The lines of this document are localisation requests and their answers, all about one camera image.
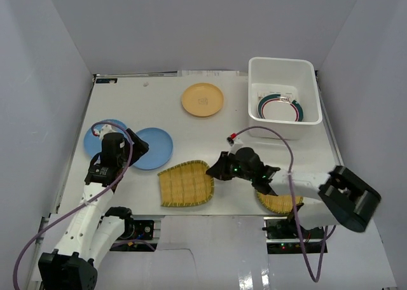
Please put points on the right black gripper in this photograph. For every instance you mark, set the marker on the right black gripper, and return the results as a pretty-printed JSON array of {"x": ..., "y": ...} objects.
[{"x": 219, "y": 169}]

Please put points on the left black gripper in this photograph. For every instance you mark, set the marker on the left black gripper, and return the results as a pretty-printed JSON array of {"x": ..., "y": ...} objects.
[{"x": 137, "y": 147}]

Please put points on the blue plate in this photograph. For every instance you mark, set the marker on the blue plate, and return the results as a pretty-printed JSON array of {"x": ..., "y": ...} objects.
[
  {"x": 160, "y": 148},
  {"x": 92, "y": 143}
]

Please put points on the fan-shaped bamboo tray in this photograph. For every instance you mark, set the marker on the fan-shaped bamboo tray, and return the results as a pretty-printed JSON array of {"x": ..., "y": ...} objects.
[{"x": 186, "y": 184}]

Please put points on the round bamboo tray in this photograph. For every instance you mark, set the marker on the round bamboo tray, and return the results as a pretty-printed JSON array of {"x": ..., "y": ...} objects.
[{"x": 282, "y": 204}]

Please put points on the orange plastic plate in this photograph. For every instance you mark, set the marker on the orange plastic plate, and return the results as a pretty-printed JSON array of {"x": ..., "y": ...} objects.
[{"x": 202, "y": 99}]

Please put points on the green rimmed white plate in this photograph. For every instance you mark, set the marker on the green rimmed white plate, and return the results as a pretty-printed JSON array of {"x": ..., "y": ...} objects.
[{"x": 278, "y": 107}]

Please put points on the white plastic bin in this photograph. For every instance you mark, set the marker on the white plastic bin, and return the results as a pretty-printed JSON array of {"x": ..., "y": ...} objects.
[{"x": 291, "y": 77}]

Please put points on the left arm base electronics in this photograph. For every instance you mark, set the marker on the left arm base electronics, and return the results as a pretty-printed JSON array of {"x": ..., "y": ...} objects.
[{"x": 137, "y": 237}]

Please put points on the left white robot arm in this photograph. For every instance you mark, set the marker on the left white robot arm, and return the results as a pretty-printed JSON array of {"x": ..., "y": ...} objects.
[{"x": 93, "y": 228}]

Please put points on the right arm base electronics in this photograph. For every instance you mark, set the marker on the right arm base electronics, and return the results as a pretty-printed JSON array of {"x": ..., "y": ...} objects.
[{"x": 282, "y": 237}]

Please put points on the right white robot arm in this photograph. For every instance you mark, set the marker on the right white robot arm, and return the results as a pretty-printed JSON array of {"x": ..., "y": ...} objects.
[{"x": 339, "y": 197}]

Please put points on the dark label sticker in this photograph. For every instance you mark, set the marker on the dark label sticker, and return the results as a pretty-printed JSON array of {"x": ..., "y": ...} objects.
[{"x": 106, "y": 80}]

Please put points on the papers at table back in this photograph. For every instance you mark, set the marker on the papers at table back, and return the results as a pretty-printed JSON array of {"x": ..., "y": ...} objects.
[{"x": 211, "y": 73}]

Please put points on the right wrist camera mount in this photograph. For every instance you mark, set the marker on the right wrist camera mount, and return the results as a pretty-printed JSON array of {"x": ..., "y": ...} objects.
[{"x": 235, "y": 143}]

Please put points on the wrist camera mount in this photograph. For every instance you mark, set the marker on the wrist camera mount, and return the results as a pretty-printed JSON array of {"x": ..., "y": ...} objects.
[
  {"x": 103, "y": 130},
  {"x": 235, "y": 143}
]

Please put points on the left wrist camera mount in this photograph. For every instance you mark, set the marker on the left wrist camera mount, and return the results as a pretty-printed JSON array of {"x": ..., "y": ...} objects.
[{"x": 103, "y": 130}]

